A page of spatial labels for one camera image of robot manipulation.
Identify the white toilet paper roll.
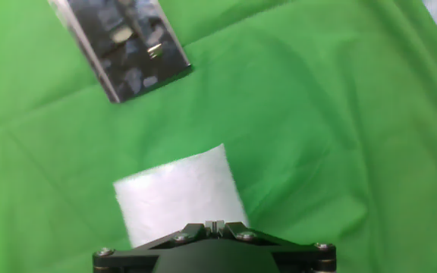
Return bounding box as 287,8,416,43
112,143,250,248

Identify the chrome toilet paper holder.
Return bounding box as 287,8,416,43
47,0,193,104

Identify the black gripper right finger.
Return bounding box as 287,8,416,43
215,220,337,273

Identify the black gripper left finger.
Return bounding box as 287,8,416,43
93,222,215,273

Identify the green cloth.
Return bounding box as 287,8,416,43
0,0,437,273

